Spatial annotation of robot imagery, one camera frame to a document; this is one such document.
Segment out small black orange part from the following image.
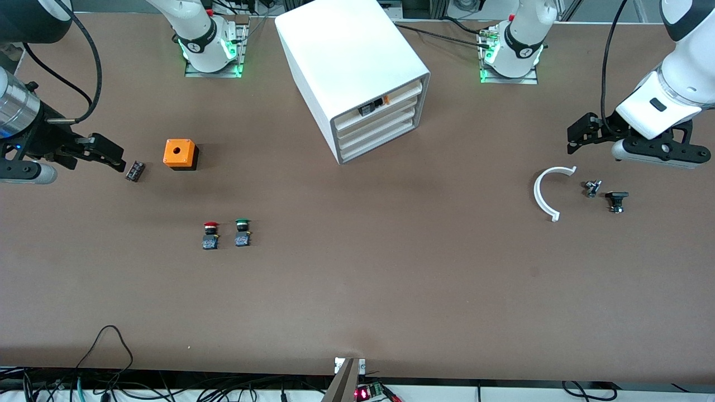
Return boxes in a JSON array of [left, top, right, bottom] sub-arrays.
[[359, 96, 390, 117]]

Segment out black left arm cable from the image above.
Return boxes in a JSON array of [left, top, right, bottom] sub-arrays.
[[600, 0, 629, 132]]

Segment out black braided cable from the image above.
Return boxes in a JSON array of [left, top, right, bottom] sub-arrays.
[[395, 22, 495, 48]]

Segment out circuit board with red light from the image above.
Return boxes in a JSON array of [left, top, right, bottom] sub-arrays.
[[355, 381, 403, 402]]

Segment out white curved plastic piece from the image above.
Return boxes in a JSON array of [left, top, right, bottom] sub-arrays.
[[533, 166, 578, 223]]

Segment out thin black looped cable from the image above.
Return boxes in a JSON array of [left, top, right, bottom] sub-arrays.
[[75, 326, 135, 372]]

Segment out orange box with hole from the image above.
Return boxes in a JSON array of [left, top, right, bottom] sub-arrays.
[[163, 138, 199, 171]]

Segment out small black button part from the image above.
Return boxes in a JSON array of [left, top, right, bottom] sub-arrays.
[[605, 191, 630, 214]]

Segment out brown metal post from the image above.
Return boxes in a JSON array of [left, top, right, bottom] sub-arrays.
[[321, 360, 359, 402]]

